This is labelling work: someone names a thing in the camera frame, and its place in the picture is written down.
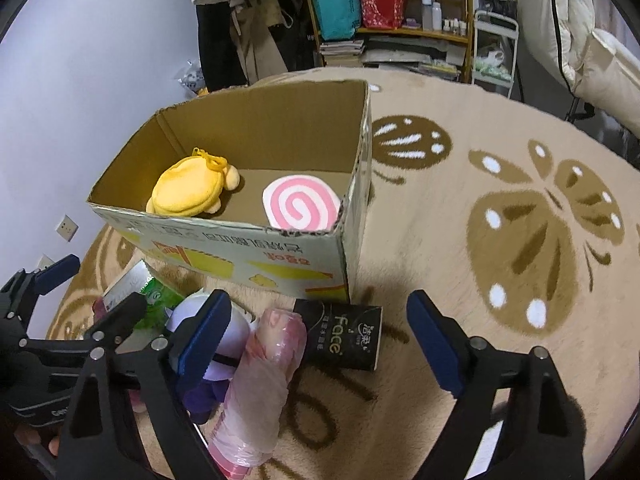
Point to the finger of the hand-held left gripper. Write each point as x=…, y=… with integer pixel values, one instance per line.
x=122, y=312
x=55, y=272

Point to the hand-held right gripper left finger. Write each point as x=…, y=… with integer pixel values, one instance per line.
x=200, y=340

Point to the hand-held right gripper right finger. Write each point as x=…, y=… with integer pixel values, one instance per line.
x=435, y=345

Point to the green packet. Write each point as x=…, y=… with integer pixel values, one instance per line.
x=155, y=300

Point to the purple plush doll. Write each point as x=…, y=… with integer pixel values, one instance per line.
x=235, y=340

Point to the pink plastic bag roll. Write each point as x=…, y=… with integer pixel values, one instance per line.
x=260, y=380

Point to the printed cardboard box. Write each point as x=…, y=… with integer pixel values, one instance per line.
x=210, y=255

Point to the black tissue pack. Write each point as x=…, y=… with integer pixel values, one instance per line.
x=335, y=335

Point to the person's left hand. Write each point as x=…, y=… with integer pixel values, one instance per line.
x=30, y=439

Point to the beige printed blanket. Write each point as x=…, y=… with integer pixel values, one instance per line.
x=450, y=270

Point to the yellow plush turtle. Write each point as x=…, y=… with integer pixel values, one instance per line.
x=185, y=190

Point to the pink swirl plush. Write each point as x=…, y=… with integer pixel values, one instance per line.
x=300, y=205

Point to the plastic bag of toys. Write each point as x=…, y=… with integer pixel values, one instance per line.
x=192, y=80

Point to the dark hanging garment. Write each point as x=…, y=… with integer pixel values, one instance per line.
x=217, y=50

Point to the pile of papers and books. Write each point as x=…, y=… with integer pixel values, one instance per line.
x=410, y=60

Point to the beige trousers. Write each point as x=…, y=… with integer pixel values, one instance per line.
x=260, y=50

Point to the white trolley cart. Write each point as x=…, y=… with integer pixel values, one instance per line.
x=495, y=55

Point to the stack of books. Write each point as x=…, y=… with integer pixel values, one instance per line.
x=342, y=52

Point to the wooden shelf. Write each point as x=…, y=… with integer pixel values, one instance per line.
x=465, y=35

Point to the row of small cosmetic bottles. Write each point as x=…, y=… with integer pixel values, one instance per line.
x=456, y=27

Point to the black hanging garment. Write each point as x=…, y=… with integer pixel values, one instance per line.
x=300, y=35

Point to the short white bottle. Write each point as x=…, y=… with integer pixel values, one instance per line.
x=436, y=17

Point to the tall white bottle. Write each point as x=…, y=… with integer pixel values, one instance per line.
x=426, y=12

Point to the red patterned bag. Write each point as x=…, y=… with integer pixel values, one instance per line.
x=382, y=5

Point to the white padded chair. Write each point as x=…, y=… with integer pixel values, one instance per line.
x=575, y=25

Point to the teal bag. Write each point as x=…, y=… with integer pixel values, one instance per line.
x=335, y=10

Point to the white wall socket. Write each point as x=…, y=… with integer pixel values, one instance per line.
x=47, y=261
x=66, y=227

